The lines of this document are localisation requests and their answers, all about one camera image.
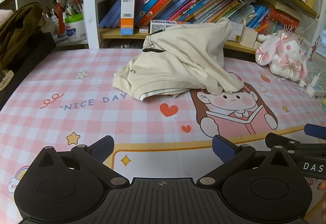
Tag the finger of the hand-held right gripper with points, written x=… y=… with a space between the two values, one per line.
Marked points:
x=282 y=140
x=315 y=130

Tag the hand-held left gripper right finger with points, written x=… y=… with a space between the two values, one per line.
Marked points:
x=224 y=149

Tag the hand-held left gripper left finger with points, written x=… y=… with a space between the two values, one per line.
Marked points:
x=101 y=149

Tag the cream shirt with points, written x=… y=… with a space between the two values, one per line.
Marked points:
x=183 y=56

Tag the person's right hand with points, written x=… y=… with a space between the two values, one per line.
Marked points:
x=323 y=185

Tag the yellow green toy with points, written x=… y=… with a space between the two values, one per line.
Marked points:
x=324 y=105

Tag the white power strip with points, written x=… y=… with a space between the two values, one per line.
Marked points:
x=315 y=90

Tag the pink checked cartoon desk mat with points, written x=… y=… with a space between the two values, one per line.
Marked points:
x=76 y=117

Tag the white plug adapter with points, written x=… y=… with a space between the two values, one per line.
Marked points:
x=315 y=79

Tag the pink white bunny plush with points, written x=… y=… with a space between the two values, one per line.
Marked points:
x=287 y=53

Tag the beige pen holder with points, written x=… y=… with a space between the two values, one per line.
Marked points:
x=248 y=37

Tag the orange pencil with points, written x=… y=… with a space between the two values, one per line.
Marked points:
x=262 y=28

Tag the red boxed book set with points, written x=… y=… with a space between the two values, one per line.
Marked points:
x=282 y=20

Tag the black case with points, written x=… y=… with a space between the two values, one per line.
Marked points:
x=30 y=58

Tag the clear square note box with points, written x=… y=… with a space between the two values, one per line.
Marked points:
x=236 y=33

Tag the white tub with green lid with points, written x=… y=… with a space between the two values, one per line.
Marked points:
x=73 y=29

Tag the small white box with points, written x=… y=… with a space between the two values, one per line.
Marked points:
x=144 y=30

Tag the white wooden bookshelf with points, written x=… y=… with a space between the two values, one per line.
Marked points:
x=93 y=10

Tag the tall orange white box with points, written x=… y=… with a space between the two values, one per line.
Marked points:
x=127 y=10

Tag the red doll ornament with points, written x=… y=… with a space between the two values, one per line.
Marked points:
x=59 y=14

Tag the bunch of pens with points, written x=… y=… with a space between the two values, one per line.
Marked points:
x=72 y=7

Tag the olive green bag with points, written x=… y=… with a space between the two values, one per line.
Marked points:
x=17 y=28

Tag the row of colourful books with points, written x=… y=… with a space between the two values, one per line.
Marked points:
x=165 y=2

